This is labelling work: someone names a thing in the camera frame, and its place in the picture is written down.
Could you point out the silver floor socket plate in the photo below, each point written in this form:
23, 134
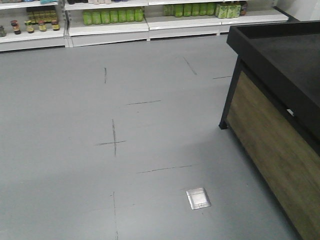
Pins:
198, 198

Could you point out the black wooden display table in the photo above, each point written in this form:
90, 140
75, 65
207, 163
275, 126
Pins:
273, 109

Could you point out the green drink bottle row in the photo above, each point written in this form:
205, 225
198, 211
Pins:
105, 16

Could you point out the white supermarket shelf unit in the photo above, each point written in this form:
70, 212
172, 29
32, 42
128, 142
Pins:
32, 24

